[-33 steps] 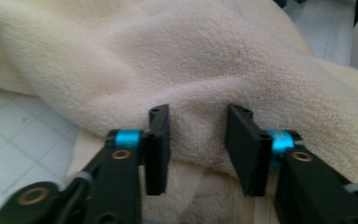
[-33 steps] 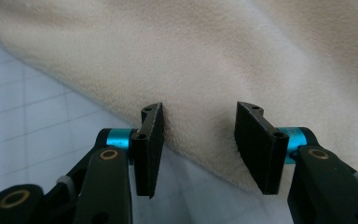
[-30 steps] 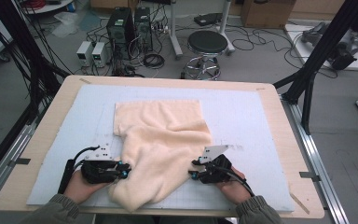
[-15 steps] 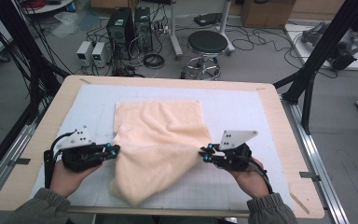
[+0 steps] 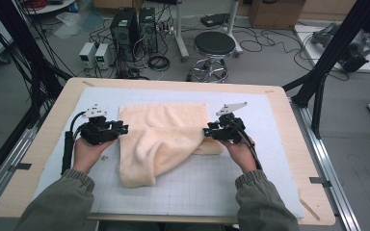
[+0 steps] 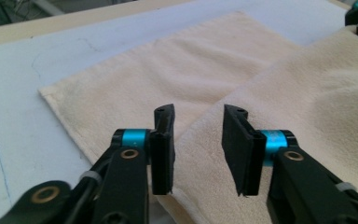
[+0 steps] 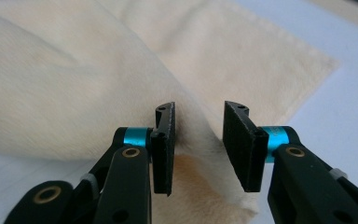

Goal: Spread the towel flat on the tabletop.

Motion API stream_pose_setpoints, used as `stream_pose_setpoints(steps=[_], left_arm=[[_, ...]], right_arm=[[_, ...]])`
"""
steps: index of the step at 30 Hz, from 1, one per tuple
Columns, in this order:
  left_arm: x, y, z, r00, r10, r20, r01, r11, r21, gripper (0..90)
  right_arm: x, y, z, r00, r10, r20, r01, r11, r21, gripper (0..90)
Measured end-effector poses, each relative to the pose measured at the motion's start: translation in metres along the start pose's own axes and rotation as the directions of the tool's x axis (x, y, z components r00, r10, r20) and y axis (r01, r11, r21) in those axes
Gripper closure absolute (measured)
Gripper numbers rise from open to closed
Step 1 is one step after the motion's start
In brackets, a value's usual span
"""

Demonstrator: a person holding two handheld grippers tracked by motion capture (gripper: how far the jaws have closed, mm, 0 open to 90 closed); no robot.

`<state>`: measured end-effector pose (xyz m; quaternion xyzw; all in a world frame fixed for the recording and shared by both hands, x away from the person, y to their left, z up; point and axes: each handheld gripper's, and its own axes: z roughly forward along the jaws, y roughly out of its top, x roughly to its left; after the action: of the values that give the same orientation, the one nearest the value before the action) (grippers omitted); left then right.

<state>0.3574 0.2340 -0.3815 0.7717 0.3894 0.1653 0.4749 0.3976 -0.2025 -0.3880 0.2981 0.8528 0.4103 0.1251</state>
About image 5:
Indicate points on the large black computer tower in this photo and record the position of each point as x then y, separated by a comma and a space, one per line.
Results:
123, 29

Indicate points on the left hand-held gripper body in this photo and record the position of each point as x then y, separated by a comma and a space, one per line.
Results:
96, 131

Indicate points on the thin wooden stick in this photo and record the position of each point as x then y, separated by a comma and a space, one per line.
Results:
309, 208

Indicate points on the round white table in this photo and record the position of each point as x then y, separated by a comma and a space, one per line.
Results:
54, 7

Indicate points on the cream terry towel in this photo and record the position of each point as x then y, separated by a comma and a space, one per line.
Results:
160, 141

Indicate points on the slim black computer tower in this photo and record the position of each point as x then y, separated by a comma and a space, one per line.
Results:
148, 29

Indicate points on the cardboard box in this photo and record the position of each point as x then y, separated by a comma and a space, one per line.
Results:
276, 14

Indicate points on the flat black device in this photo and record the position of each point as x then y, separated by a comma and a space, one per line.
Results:
215, 20

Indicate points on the white board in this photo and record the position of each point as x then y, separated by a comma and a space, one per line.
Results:
308, 48

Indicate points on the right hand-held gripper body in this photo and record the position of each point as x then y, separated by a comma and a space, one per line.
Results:
229, 130

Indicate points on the black frame strut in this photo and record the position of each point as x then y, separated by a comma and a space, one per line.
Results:
327, 61

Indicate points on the white stand leg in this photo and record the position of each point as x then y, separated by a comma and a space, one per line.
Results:
181, 35
232, 29

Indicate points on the white grid mat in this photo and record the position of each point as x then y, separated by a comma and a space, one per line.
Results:
186, 192

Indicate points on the person's right hand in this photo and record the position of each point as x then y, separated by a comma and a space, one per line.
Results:
244, 155

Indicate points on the black round stool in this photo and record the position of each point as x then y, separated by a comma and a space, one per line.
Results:
214, 43

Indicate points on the clear plastic bag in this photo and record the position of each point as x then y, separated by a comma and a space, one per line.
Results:
70, 25

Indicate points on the grey machine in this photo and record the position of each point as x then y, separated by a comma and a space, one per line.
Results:
356, 54

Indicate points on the white power supply unit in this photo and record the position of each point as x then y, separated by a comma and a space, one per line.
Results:
103, 56
87, 54

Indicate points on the aluminium rail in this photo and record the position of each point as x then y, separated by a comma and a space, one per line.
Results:
330, 173
0, 183

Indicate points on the person's left hand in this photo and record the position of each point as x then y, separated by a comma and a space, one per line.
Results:
86, 155

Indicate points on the black table bracket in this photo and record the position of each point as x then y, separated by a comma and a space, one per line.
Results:
21, 166
319, 181

